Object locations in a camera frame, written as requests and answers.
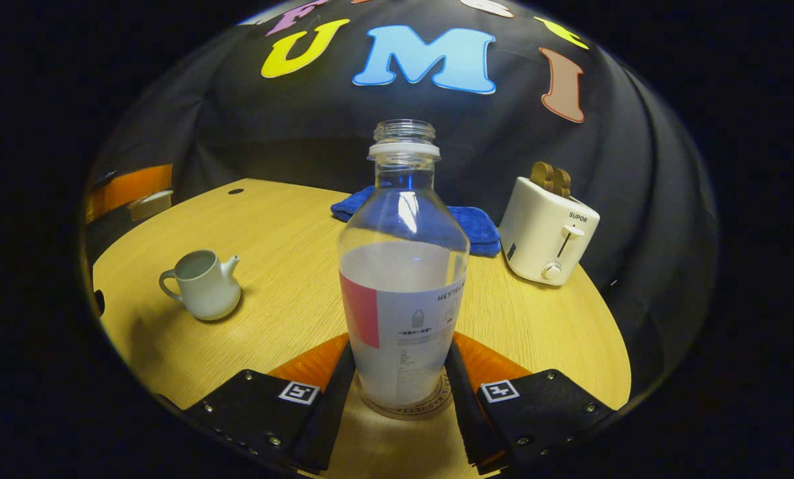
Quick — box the white toaster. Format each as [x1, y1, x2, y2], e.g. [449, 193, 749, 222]
[499, 176, 600, 287]

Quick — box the clear plastic water bottle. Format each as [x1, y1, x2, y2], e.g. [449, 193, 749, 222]
[338, 119, 470, 410]

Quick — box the blue towel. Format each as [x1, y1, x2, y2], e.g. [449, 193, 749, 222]
[331, 185, 502, 258]

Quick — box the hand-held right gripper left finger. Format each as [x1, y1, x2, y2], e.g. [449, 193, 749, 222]
[183, 333, 358, 475]

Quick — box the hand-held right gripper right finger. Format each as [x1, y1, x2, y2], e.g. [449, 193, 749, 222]
[444, 331, 617, 476]

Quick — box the round printed coaster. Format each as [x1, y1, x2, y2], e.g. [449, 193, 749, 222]
[356, 369, 454, 421]

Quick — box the white teacup lid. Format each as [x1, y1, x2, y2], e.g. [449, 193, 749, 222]
[129, 190, 174, 222]

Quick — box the white ceramic teacup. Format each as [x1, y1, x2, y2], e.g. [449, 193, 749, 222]
[159, 249, 243, 322]

